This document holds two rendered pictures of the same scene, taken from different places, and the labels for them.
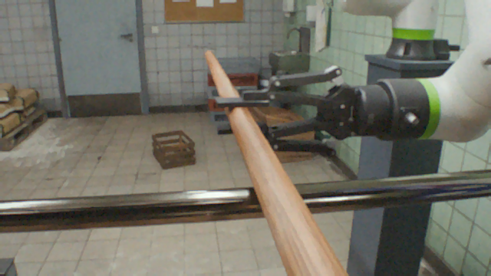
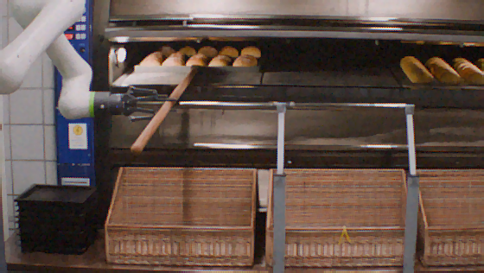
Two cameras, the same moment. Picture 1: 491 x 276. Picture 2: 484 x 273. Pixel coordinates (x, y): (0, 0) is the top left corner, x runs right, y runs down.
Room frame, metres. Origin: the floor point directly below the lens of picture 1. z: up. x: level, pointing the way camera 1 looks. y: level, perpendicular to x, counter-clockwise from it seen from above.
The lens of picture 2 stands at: (4.24, 1.00, 1.79)
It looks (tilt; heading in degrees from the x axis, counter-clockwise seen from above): 11 degrees down; 192
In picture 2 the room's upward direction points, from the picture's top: straight up
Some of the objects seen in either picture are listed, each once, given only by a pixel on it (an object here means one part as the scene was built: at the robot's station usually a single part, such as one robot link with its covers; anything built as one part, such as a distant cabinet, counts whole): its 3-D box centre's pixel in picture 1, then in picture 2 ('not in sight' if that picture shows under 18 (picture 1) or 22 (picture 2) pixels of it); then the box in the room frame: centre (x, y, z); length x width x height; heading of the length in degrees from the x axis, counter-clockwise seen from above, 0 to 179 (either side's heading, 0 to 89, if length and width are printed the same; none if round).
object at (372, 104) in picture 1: (348, 111); (124, 104); (0.54, -0.15, 1.19); 0.09 x 0.07 x 0.08; 98
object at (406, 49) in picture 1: (426, 47); not in sight; (1.17, -0.56, 1.23); 0.26 x 0.15 x 0.06; 103
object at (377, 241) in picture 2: not in sight; (339, 216); (0.14, 0.58, 0.72); 0.56 x 0.49 x 0.28; 98
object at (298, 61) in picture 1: (288, 68); not in sight; (4.32, -0.47, 0.71); 0.47 x 0.36 x 0.91; 8
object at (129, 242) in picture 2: not in sight; (182, 214); (0.23, -0.02, 0.72); 0.56 x 0.49 x 0.28; 99
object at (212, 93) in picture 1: (231, 89); not in sight; (4.76, 0.18, 0.38); 0.60 x 0.40 x 0.16; 96
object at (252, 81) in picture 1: (232, 77); not in sight; (4.76, 0.17, 0.53); 0.60 x 0.40 x 0.16; 95
